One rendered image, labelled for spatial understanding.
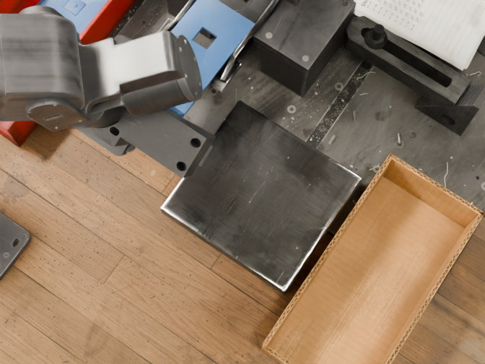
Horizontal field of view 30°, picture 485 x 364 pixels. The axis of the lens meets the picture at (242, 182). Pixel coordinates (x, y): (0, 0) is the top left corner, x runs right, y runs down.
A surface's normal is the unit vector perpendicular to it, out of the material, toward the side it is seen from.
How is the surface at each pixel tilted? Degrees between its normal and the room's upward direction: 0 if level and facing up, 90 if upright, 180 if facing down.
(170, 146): 25
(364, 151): 0
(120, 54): 17
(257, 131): 0
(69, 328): 0
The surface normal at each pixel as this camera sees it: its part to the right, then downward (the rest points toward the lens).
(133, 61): -0.29, -0.22
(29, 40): 0.33, -0.32
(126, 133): -0.21, 0.08
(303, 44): 0.00, -0.29
